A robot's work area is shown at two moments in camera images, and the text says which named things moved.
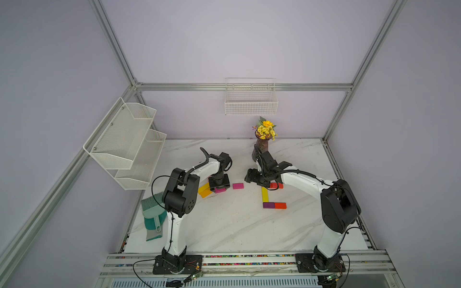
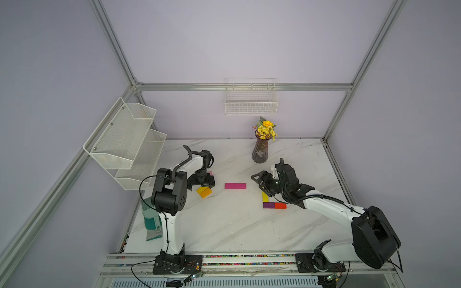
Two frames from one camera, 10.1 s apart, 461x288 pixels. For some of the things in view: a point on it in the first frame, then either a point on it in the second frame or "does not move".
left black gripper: [225, 185] to [209, 182]
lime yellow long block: [265, 194] does not move
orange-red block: [280, 206] does not move
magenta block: [238, 186] does not move
